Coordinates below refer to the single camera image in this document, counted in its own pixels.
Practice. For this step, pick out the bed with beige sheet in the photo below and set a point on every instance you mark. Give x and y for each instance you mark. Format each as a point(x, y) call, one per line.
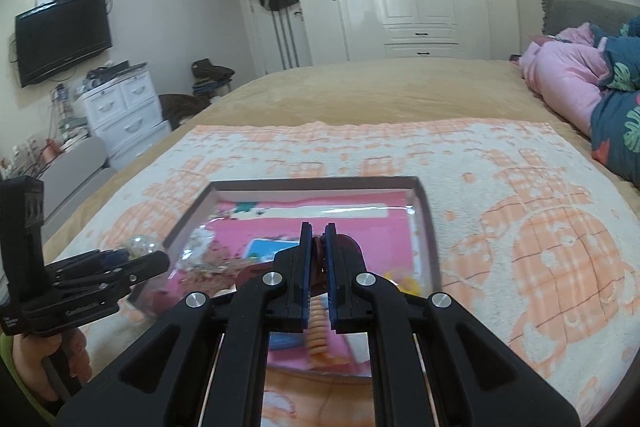
point(375, 92)

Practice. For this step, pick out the small clear plastic bag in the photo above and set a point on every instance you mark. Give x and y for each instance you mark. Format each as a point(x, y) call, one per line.
point(197, 244)

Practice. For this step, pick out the grey pillow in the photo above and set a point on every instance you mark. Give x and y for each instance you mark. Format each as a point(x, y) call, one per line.
point(565, 12)

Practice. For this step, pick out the person's left hand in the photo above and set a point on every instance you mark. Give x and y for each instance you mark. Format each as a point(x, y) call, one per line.
point(30, 367)

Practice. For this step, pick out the pink quilt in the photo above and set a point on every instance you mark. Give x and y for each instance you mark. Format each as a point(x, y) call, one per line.
point(560, 77)

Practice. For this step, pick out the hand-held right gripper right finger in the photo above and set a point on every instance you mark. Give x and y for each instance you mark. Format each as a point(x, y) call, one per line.
point(332, 307)

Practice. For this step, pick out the clutter on drawer cabinet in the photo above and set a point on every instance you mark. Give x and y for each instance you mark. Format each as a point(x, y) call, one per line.
point(110, 74)

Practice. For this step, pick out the clear yellowish bottle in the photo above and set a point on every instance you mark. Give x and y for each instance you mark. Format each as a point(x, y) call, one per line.
point(139, 244)

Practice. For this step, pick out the brown cardboard box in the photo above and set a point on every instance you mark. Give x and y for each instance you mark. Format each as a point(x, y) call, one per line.
point(427, 232)

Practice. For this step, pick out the pile of dark clothes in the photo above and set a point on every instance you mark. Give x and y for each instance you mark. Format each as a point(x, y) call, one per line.
point(212, 74)

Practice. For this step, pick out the white drawer cabinet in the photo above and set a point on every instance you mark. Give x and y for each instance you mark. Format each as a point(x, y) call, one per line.
point(125, 112)

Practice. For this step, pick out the cluttered small shelf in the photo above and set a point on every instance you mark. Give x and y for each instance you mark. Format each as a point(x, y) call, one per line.
point(67, 112)

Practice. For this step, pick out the pink book with blue label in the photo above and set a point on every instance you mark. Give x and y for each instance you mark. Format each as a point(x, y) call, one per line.
point(360, 227)

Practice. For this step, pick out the person's left forearm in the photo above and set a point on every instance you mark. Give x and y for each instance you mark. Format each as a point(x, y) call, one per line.
point(25, 407)

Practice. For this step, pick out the dark brown bundle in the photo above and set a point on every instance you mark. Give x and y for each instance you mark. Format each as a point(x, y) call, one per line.
point(182, 109)

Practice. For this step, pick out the yellow bangle in clear wrap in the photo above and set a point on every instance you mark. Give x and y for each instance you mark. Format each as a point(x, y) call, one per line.
point(407, 283)

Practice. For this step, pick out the white door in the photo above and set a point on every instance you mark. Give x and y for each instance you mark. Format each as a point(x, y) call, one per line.
point(270, 42)

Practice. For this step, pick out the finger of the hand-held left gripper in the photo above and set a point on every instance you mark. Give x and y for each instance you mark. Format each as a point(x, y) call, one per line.
point(85, 263)
point(142, 269)

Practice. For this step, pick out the brown dotted scrunchie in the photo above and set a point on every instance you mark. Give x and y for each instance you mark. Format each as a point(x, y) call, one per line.
point(217, 264)

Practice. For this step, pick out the maroon slotted hair accessory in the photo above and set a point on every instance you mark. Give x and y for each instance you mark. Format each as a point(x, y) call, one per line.
point(316, 264)

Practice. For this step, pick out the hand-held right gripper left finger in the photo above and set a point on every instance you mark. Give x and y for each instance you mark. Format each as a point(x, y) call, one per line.
point(305, 302)

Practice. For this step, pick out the grey bench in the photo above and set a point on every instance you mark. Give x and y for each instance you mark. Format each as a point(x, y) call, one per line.
point(75, 177)

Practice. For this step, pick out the black wall television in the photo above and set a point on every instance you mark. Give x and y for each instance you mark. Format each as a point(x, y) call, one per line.
point(62, 37)

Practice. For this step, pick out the beige spiral hair claw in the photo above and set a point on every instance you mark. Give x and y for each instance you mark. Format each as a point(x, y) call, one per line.
point(317, 337)

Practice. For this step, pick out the orange and white blanket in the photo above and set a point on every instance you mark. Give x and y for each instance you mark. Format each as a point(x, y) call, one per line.
point(525, 232)

